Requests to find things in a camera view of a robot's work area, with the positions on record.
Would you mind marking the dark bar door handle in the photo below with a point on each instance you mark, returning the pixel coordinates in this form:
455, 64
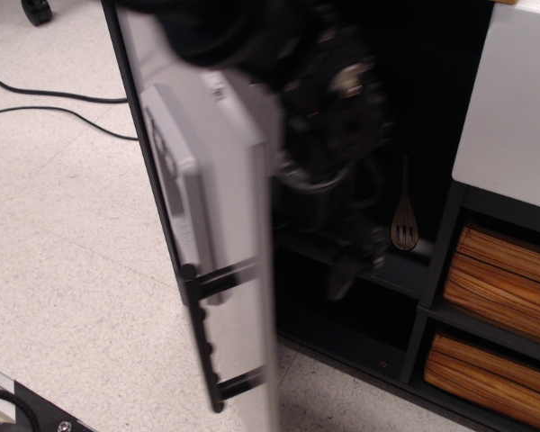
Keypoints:
207, 315

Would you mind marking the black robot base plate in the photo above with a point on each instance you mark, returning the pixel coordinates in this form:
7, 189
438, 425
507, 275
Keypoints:
50, 416

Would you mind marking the grey toy fridge door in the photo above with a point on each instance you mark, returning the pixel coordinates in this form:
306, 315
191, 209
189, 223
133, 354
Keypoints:
241, 322

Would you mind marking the grey water dispenser panel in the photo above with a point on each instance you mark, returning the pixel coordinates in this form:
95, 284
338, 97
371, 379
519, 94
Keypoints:
181, 165

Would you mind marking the wooden striped drawer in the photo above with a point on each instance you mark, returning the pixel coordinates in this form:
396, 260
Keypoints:
496, 277
482, 376

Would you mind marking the black caster wheel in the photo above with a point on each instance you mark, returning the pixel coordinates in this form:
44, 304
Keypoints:
37, 12

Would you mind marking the lower wooden striped drawer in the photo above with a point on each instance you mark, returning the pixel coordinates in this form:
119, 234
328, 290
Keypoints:
482, 376

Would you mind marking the wooden slotted spatula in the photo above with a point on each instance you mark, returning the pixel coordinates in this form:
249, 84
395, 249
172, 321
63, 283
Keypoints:
404, 227

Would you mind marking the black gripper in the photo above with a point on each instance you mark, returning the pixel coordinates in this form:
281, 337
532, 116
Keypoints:
318, 220

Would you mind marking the white sink front panel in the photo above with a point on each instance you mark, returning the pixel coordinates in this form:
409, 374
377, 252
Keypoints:
499, 150

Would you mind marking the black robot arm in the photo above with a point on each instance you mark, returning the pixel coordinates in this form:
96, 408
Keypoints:
259, 115

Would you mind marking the upper wooden striped drawer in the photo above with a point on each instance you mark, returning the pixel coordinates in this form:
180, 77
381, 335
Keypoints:
496, 277

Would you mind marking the dark grey cabinet frame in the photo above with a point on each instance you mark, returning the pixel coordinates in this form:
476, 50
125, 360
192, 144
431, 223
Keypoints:
426, 56

